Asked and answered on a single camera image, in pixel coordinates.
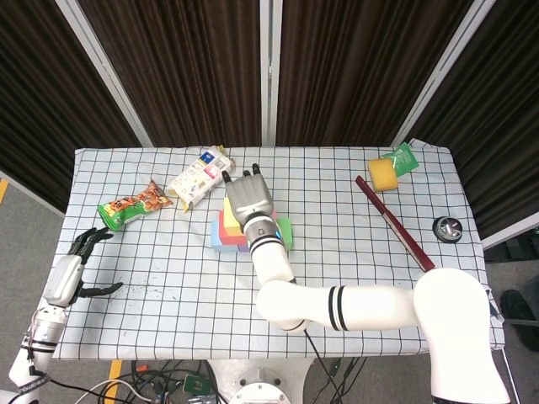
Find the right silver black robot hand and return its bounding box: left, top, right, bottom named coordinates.
left=221, top=162, right=275, bottom=228

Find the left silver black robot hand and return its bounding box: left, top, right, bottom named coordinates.
left=43, top=226, right=125, bottom=307

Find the yellow foam cube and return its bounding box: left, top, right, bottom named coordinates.
left=221, top=196, right=246, bottom=237

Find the red foam cube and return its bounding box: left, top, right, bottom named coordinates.
left=217, top=209, right=250, bottom=246

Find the green foam cube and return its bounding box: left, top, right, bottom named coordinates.
left=275, top=215, right=294, bottom=253

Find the light blue foam cube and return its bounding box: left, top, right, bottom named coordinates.
left=210, top=218, right=241, bottom=253

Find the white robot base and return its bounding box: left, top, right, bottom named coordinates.
left=210, top=357, right=315, bottom=404

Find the white snack package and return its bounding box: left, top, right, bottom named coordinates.
left=165, top=145, right=235, bottom=213

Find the green orange snack bag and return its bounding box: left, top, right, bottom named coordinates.
left=97, top=179, right=174, bottom=232

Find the white checkered tablecloth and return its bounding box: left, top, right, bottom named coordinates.
left=41, top=138, right=505, bottom=361

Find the yellow sponge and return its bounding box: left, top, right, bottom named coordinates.
left=366, top=157, right=399, bottom=193

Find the dark brown ribbed partition panel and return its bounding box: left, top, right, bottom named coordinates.
left=410, top=0, right=539, bottom=239
left=77, top=0, right=263, bottom=147
left=0, top=0, right=142, bottom=211
left=275, top=0, right=477, bottom=147

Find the dark red long box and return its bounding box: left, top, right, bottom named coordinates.
left=355, top=175, right=437, bottom=273

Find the green sachet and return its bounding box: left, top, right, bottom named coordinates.
left=381, top=141, right=420, bottom=178

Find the green circuit board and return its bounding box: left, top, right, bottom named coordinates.
left=183, top=374, right=211, bottom=396

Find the metal call bell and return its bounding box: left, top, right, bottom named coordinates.
left=432, top=215, right=464, bottom=243

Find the black round floor object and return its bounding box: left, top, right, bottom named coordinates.
left=500, top=289, right=539, bottom=333

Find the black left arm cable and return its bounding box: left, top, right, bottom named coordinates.
left=23, top=332, right=127, bottom=403

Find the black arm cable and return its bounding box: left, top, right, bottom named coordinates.
left=303, top=330, right=350, bottom=404
left=23, top=332, right=127, bottom=403

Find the white floor cable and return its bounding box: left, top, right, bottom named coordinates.
left=77, top=378, right=152, bottom=404

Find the white partition post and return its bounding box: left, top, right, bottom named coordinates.
left=259, top=0, right=283, bottom=147
left=54, top=0, right=153, bottom=147
left=391, top=0, right=498, bottom=146

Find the black floor cable bundle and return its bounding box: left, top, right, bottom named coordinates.
left=125, top=359, right=222, bottom=404

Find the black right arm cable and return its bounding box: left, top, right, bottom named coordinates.
left=303, top=330, right=350, bottom=404

